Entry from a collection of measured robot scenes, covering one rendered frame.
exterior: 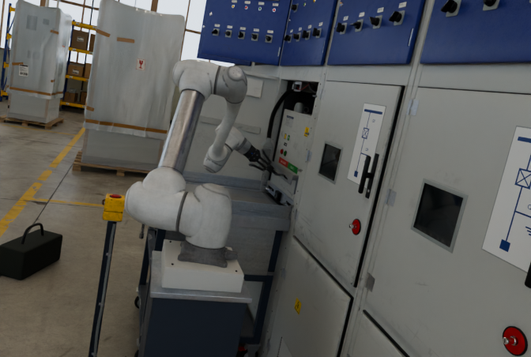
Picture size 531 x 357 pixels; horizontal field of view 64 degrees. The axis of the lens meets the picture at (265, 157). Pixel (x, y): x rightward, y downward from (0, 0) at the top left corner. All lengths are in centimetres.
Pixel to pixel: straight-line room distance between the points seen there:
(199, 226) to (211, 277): 18
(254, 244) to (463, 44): 141
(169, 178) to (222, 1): 176
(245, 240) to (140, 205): 78
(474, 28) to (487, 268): 63
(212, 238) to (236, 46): 169
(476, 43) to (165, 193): 110
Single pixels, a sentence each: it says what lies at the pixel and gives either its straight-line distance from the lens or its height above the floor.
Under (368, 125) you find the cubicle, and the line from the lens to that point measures 164.
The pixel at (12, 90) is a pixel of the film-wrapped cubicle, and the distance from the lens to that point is 930.
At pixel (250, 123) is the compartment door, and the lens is 280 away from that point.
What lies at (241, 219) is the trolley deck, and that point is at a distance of 215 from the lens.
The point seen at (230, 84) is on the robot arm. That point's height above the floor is 147.
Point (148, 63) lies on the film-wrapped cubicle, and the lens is 602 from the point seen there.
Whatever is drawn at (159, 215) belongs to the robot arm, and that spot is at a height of 97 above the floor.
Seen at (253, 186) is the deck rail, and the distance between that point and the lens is 275.
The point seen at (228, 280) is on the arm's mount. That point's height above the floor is 79.
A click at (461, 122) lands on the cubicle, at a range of 127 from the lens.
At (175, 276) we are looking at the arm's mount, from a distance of 155.
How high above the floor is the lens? 146
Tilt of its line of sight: 8 degrees down
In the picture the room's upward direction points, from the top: 11 degrees clockwise
